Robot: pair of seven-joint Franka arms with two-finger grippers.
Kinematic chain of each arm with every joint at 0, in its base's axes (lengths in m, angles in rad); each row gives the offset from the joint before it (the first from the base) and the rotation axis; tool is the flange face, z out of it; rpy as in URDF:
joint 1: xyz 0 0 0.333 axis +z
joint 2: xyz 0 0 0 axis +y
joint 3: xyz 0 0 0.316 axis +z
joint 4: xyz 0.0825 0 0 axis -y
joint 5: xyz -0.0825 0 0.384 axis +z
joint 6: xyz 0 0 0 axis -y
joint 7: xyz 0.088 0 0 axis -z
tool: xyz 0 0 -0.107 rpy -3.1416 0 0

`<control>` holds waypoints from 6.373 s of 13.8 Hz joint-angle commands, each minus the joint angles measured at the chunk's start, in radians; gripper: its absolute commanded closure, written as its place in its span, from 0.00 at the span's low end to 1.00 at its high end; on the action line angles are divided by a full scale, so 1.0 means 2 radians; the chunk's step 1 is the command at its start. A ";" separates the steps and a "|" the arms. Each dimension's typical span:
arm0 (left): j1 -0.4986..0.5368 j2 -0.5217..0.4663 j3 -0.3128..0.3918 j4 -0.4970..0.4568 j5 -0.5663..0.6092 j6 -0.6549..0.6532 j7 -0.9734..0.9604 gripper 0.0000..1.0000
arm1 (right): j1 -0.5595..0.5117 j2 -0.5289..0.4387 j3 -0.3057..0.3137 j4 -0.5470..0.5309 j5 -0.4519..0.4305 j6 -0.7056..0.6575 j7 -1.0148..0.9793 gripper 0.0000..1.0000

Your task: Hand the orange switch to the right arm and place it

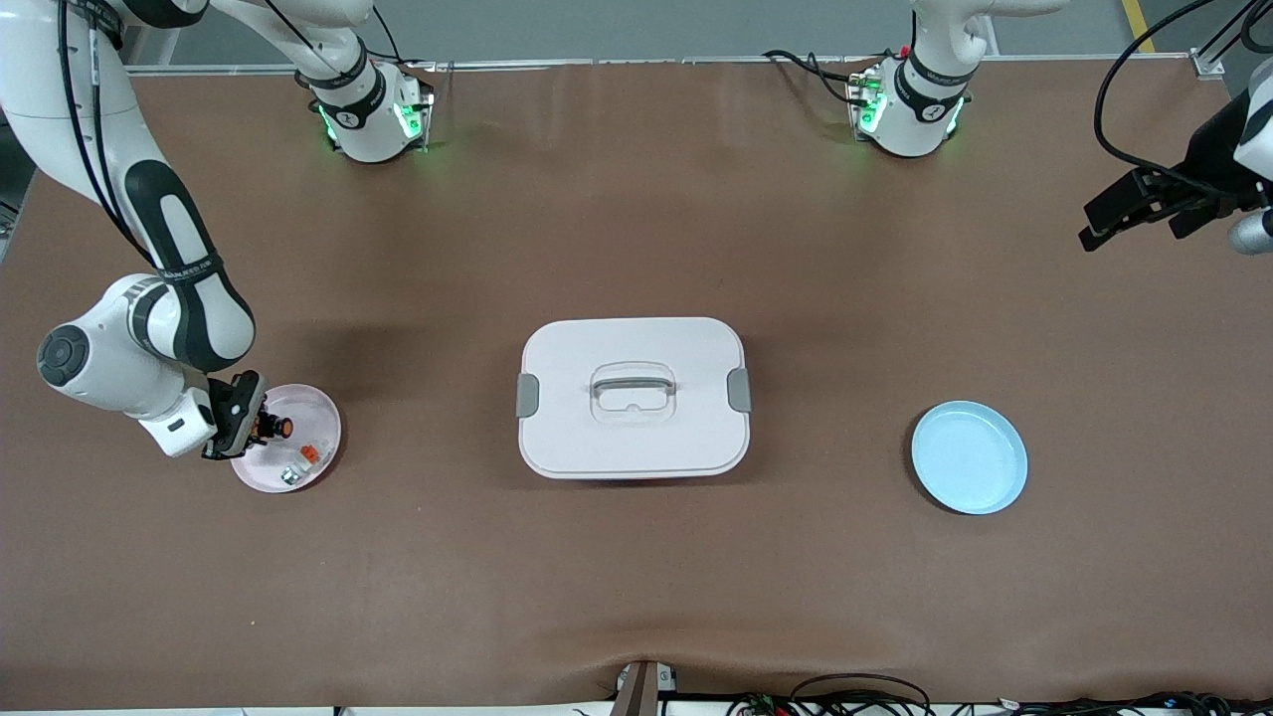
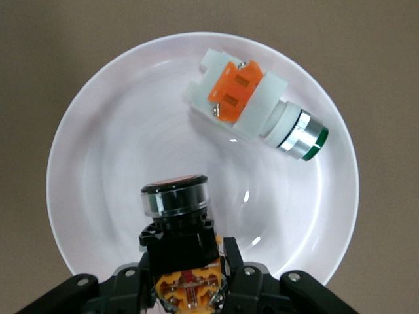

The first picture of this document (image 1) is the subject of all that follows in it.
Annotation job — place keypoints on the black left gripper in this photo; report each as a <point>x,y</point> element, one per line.
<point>1211,157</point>

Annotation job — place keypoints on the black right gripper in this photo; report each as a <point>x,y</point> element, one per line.
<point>242,400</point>

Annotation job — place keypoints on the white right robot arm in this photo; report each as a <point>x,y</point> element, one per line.
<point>189,298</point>

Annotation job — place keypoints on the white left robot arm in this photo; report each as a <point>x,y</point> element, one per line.
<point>915,109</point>

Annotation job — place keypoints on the pink plate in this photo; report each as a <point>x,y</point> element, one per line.
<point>318,418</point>

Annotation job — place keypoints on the light blue plate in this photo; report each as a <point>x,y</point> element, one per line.
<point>970,457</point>

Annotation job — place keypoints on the white lidded storage box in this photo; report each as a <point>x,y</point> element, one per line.
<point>636,438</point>

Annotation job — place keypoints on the brown table mat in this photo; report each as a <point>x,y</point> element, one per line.
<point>636,199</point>

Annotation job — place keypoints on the grey orange switch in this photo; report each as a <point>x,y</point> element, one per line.
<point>310,455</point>

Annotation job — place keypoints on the aluminium frame post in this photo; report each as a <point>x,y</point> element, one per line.
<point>1206,65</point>

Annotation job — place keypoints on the metal clamp bracket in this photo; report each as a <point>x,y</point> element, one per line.
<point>641,691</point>

